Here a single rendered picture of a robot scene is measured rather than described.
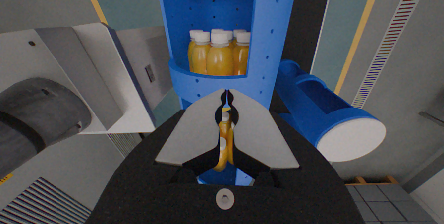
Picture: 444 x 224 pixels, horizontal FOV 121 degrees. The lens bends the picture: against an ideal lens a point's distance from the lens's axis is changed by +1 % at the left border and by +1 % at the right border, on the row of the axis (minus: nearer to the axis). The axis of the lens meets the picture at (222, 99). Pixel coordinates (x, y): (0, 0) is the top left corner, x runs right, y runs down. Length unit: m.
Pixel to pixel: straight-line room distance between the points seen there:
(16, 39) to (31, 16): 2.02
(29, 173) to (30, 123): 1.30
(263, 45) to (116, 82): 0.37
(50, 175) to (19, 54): 1.38
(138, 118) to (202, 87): 0.28
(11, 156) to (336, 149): 0.98
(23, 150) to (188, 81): 0.31
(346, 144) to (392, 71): 1.65
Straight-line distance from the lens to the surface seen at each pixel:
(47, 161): 1.74
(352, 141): 0.84
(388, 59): 2.27
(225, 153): 0.50
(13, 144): 0.41
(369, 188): 3.90
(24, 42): 0.45
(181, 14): 0.45
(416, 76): 2.64
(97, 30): 0.42
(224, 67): 0.29
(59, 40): 0.43
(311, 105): 0.84
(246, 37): 0.33
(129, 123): 0.52
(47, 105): 0.42
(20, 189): 1.70
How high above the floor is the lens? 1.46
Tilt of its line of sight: 58 degrees down
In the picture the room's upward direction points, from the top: 175 degrees counter-clockwise
